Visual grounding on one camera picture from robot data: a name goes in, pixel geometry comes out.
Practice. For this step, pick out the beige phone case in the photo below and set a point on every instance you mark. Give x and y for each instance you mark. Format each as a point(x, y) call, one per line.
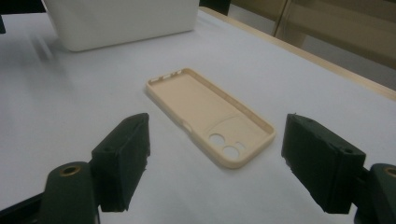
point(193, 102)

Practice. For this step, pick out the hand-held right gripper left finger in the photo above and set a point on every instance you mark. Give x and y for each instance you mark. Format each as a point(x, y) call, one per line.
point(120, 161)

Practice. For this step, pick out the white plastic storage box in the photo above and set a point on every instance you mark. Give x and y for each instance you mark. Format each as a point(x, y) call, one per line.
point(124, 21)

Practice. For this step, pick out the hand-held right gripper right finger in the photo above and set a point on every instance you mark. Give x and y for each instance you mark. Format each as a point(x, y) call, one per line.
point(323, 168)

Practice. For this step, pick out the white table mat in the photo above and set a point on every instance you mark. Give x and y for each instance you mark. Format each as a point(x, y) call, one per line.
point(62, 109)

